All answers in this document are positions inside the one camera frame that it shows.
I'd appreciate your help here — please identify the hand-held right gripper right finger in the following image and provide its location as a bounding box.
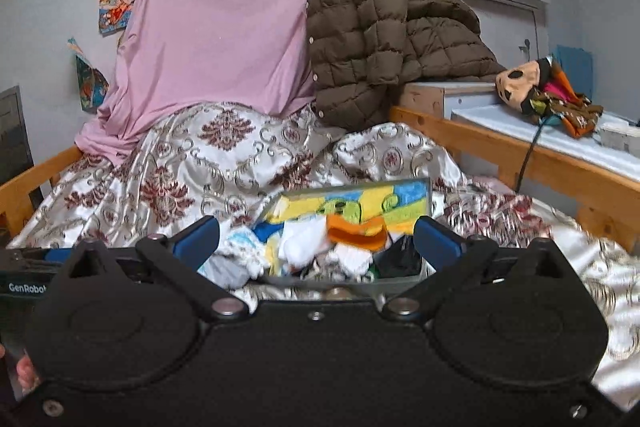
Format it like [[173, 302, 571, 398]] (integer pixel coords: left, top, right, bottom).
[[382, 214, 583, 323]]

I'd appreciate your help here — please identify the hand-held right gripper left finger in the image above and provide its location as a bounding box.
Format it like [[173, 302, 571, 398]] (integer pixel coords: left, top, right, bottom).
[[52, 214, 251, 323]]

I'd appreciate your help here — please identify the black cloth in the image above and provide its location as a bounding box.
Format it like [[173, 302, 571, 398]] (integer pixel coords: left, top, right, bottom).
[[375, 237, 423, 279]]

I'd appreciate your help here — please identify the white cloth with blue print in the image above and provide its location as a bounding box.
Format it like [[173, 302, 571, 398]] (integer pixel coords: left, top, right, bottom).
[[200, 227, 271, 288]]

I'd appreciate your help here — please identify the yellow cloth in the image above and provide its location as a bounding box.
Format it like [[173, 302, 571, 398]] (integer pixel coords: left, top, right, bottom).
[[264, 234, 285, 273]]

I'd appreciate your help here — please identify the orange knit cloth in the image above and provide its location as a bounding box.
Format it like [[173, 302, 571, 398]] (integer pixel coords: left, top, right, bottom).
[[326, 213, 388, 250]]

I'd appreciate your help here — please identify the white sock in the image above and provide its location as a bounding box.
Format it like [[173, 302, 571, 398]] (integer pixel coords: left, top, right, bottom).
[[332, 244, 373, 280], [280, 216, 331, 268]]

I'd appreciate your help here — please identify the cartoon print storage box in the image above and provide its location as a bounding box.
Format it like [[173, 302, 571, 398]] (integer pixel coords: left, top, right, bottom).
[[252, 177, 433, 293]]

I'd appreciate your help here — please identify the person's left hand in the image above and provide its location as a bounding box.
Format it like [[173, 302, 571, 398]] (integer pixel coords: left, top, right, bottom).
[[0, 343, 41, 403]]

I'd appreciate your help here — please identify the floral satin blanket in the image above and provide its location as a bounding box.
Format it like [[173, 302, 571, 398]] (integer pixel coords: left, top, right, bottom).
[[10, 102, 640, 413]]

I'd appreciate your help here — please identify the light wooden crate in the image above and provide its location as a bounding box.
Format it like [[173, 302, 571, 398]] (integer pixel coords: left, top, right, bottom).
[[400, 82, 501, 120]]

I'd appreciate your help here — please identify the white desk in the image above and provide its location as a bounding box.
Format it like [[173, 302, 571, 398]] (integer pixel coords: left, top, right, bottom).
[[451, 104, 640, 185]]

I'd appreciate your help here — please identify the plush doll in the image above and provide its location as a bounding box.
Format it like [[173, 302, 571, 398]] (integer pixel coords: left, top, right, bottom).
[[495, 56, 605, 138]]

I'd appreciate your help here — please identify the pink bed sheet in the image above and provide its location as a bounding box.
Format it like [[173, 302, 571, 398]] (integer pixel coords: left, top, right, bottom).
[[75, 0, 368, 168]]

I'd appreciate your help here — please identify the white box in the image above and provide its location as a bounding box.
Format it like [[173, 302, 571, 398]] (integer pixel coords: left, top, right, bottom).
[[597, 122, 640, 155]]

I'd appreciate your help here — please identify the brown puffer jacket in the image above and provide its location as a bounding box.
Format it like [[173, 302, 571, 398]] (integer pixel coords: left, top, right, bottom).
[[306, 0, 508, 130]]

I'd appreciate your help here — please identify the wooden bed frame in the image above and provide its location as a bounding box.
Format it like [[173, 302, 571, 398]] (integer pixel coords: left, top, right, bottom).
[[0, 106, 640, 253]]

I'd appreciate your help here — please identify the black cable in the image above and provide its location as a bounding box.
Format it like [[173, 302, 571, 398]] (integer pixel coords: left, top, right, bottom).
[[515, 114, 556, 195]]

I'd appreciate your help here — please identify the cartoon wall poster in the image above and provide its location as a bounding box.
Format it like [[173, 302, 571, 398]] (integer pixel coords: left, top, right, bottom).
[[98, 0, 142, 36], [67, 38, 110, 114]]

